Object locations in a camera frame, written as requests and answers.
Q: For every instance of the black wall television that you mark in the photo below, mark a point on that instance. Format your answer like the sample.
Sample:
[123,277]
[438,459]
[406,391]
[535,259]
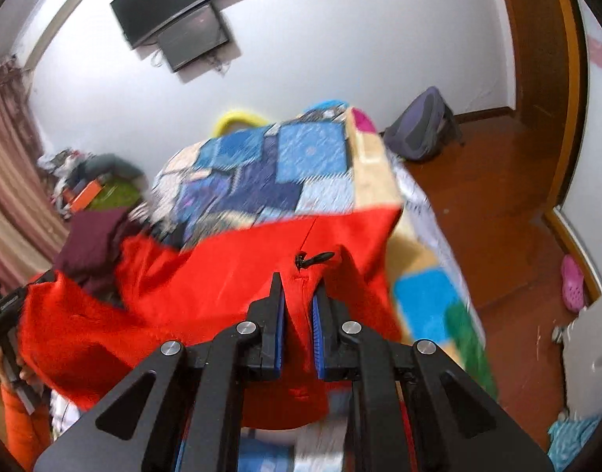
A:
[153,5]

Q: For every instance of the grey purple backpack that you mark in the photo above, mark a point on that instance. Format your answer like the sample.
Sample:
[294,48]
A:
[421,125]

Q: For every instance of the person's left forearm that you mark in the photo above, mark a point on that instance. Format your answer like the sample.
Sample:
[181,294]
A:
[23,423]

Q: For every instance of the person's left hand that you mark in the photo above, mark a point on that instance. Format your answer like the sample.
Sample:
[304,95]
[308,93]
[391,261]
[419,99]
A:
[25,376]

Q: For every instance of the white cabinet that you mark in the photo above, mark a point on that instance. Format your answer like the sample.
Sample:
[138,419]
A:
[591,364]

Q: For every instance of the striped brown curtain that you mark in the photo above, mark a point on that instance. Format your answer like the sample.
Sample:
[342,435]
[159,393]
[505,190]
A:
[15,182]

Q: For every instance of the teal cloth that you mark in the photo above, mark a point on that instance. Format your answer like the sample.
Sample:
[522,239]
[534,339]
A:
[571,442]

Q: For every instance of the red jacket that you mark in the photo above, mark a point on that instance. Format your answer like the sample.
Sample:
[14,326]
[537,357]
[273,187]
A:
[207,275]

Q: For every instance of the wooden door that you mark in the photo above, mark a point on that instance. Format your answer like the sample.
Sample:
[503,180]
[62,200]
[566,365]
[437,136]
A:
[537,59]

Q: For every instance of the dark wall-mounted monitor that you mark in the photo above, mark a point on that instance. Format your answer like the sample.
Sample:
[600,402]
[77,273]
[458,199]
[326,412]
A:
[193,34]

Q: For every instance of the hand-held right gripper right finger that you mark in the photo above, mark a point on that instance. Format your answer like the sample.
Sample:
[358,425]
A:
[316,339]

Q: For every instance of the pile of assorted clutter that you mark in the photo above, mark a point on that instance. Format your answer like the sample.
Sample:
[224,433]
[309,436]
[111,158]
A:
[99,182]

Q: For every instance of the white wall conduit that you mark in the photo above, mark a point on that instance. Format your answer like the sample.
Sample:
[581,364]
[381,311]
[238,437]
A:
[55,29]

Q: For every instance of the yellow plastic item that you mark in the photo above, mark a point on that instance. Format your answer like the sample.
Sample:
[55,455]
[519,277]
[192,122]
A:
[237,118]

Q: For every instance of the dark maroon cloth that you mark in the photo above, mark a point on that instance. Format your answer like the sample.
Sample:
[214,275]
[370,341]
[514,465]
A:
[94,246]

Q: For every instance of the pink slipper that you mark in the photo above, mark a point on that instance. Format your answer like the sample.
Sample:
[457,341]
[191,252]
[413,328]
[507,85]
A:
[572,285]

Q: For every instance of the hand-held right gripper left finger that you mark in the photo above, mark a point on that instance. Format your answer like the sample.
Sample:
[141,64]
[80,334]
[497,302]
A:
[279,339]

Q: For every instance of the patchwork printed blanket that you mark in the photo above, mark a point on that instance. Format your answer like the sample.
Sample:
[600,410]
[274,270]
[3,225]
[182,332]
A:
[291,157]

